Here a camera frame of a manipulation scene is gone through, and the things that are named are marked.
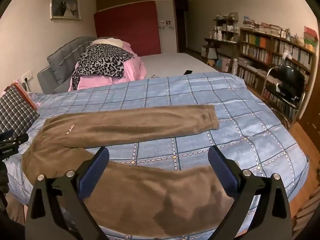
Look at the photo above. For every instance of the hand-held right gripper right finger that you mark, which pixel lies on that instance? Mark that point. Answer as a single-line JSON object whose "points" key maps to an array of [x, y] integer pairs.
{"points": [[221, 171]]}

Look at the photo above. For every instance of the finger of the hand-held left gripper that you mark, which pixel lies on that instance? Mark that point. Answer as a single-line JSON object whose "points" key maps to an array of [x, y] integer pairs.
{"points": [[18, 139]]}

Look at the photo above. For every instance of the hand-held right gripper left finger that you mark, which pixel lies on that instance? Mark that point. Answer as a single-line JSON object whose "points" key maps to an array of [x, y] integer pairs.
{"points": [[98, 168]]}

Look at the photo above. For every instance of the brown fleece blanket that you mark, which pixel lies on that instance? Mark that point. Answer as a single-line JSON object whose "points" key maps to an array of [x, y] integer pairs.
{"points": [[130, 192]]}

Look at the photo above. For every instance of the dark checked pillow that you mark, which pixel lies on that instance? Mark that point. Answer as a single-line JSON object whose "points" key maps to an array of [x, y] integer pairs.
{"points": [[15, 112]]}

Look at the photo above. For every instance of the blue plaid blanket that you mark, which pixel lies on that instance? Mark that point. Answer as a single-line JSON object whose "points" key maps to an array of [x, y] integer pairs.
{"points": [[190, 95]]}

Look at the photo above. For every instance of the grey cushions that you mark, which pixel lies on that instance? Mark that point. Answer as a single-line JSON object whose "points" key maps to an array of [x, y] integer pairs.
{"points": [[61, 60]]}

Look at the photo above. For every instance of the pink pillow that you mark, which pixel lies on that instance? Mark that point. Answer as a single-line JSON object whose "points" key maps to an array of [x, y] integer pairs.
{"points": [[135, 71]]}

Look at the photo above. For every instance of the black phone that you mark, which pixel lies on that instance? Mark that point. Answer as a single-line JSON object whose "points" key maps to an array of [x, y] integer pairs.
{"points": [[188, 72]]}

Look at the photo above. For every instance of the leopard print cloth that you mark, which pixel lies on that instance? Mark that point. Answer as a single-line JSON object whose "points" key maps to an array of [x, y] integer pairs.
{"points": [[105, 62]]}

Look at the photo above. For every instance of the pink storage bin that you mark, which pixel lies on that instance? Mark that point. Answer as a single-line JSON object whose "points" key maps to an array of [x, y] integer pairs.
{"points": [[225, 63]]}

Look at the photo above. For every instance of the black metal chair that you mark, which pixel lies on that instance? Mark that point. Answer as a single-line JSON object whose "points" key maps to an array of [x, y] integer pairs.
{"points": [[287, 85]]}

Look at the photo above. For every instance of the white mattress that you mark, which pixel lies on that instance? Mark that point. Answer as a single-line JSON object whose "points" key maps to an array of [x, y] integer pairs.
{"points": [[175, 63]]}

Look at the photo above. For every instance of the white pillow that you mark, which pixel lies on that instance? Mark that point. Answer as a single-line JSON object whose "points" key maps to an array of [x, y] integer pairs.
{"points": [[110, 41]]}

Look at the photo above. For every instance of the wooden desk with shelf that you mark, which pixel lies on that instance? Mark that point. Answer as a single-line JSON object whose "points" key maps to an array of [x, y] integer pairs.
{"points": [[221, 42]]}

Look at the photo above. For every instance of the wooden bookshelf with books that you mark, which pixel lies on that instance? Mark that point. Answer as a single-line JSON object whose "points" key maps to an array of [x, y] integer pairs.
{"points": [[272, 52]]}

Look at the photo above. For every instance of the white wall socket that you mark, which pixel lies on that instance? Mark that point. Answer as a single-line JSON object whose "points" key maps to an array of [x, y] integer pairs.
{"points": [[28, 75]]}

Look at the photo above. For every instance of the framed wall picture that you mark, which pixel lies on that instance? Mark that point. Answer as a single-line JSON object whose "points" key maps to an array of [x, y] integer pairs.
{"points": [[65, 6]]}

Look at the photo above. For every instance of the red wall panel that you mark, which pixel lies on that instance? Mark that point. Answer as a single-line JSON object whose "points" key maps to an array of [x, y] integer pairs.
{"points": [[130, 28]]}

